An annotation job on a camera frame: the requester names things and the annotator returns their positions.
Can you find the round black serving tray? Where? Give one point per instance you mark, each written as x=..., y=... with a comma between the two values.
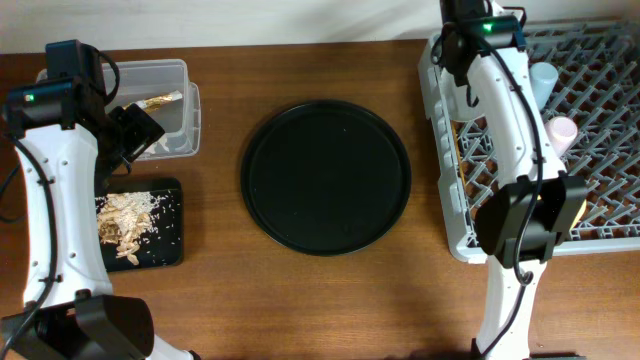
x=326, y=177

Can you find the grey dishwasher rack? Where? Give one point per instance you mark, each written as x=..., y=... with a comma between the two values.
x=598, y=88

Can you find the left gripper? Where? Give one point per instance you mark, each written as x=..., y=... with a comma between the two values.
x=144, y=129

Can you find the pink cup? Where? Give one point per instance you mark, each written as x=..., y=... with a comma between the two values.
x=561, y=132

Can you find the light blue cup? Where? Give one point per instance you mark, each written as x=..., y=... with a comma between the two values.
x=543, y=78

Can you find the gold snack wrapper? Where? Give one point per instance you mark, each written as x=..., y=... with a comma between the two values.
x=152, y=104

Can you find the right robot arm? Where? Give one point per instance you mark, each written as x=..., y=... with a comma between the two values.
x=483, y=48

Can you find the white tissue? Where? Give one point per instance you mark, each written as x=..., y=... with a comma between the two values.
x=165, y=146

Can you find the black rectangular tray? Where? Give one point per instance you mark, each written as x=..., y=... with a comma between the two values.
x=166, y=248

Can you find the clear plastic waste bin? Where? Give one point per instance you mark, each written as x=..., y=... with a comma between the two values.
x=149, y=78

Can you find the yellow bowl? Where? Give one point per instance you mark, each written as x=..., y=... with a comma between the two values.
x=579, y=214

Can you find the food scraps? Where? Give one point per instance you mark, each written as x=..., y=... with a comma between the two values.
x=128, y=220

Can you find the grey plate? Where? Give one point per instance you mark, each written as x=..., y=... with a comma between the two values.
x=455, y=98

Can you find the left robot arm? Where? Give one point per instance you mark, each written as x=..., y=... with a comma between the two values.
x=70, y=138

